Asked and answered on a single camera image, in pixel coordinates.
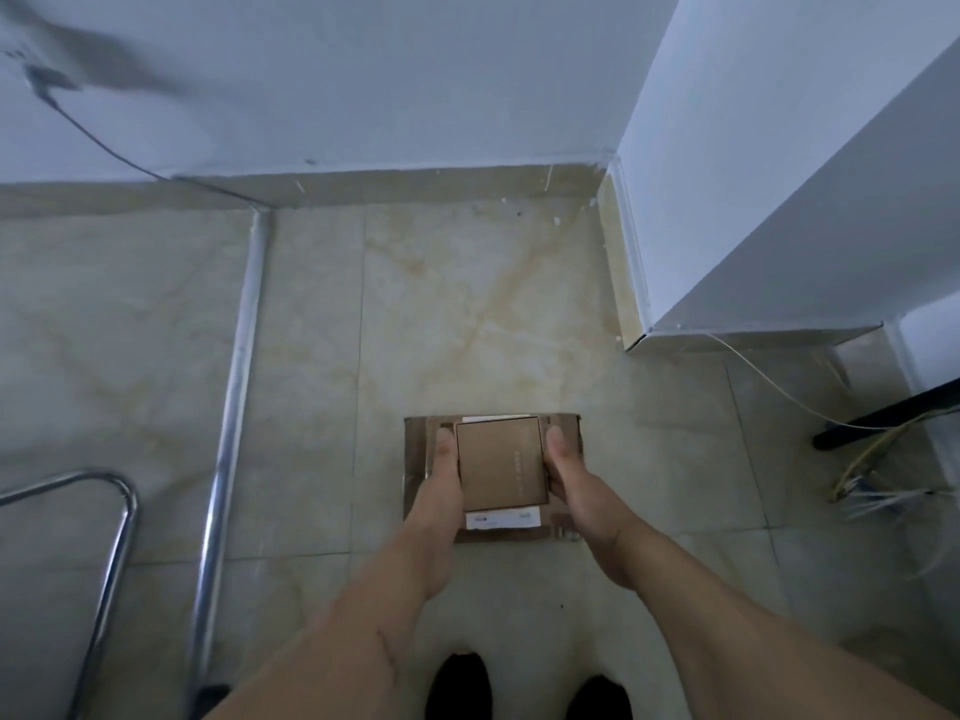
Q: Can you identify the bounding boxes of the person's right hand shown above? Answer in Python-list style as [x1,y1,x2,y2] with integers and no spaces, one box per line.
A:
[544,426,652,591]

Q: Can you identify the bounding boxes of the person's left hand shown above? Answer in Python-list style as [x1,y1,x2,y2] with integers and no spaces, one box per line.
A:
[393,427,466,602]

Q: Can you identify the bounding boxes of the small brown square box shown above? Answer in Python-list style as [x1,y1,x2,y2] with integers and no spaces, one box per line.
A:
[455,416,550,514]

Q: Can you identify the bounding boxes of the brown cardboard shipping box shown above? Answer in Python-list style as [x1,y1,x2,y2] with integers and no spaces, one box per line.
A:
[402,413,585,544]

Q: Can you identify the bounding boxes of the person's right forearm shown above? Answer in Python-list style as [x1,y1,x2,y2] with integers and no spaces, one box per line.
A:
[609,526,955,720]

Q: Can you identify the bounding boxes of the person's left forearm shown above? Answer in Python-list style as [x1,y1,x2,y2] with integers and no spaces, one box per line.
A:
[204,548,444,720]

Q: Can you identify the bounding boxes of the person's left black shoe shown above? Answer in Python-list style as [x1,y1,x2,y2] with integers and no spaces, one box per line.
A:
[424,652,493,720]

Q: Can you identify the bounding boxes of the person's black shoe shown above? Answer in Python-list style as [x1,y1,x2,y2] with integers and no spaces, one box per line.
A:
[564,674,633,720]
[424,652,493,720]

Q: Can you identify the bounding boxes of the person's right black shoe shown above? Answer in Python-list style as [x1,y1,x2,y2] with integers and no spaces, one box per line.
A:
[564,674,633,720]

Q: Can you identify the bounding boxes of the black furniture leg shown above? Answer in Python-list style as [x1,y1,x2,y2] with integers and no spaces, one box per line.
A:
[812,377,960,453]

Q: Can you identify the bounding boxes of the silver floor cable cover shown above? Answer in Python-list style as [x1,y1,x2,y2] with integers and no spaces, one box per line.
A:
[184,208,274,698]

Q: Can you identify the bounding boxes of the thin white cable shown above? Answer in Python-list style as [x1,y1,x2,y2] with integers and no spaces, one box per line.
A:
[705,333,960,433]

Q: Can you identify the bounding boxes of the bundle of loose wires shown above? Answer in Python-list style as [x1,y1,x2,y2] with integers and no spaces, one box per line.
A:
[828,412,960,578]

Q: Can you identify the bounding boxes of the chrome tubular chair frame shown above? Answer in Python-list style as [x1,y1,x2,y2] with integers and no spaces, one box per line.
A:
[0,469,141,720]

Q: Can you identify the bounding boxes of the black wall cable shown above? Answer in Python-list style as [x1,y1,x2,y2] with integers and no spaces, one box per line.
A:
[22,65,264,209]

